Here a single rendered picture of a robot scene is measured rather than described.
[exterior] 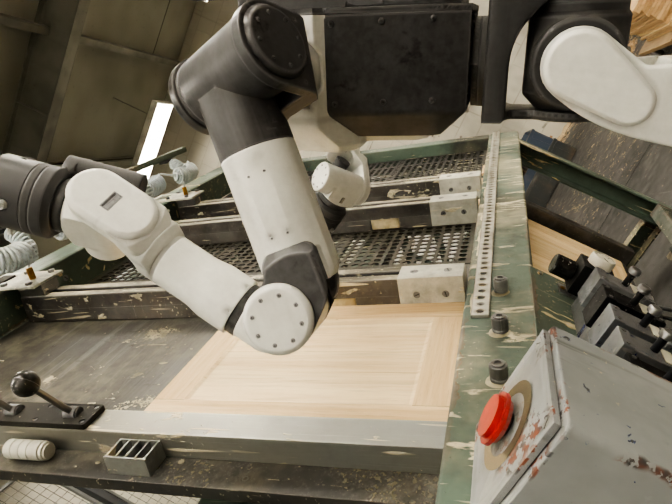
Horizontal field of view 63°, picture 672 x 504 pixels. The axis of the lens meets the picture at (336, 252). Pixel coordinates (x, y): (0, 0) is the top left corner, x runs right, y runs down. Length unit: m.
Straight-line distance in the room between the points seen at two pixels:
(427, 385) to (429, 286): 0.27
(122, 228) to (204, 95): 0.17
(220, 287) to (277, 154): 0.16
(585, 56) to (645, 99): 0.09
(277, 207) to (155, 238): 0.15
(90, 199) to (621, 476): 0.56
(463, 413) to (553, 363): 0.33
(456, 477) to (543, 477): 0.29
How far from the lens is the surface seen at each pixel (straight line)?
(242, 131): 0.61
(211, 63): 0.63
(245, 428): 0.80
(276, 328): 0.59
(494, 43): 0.76
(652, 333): 0.83
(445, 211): 1.52
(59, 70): 4.98
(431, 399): 0.81
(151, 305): 1.32
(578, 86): 0.74
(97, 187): 0.68
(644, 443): 0.38
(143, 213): 0.66
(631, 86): 0.75
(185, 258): 0.66
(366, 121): 0.75
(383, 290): 1.08
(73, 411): 0.96
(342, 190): 1.19
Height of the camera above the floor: 1.06
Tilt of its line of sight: 5 degrees up
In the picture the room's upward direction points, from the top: 64 degrees counter-clockwise
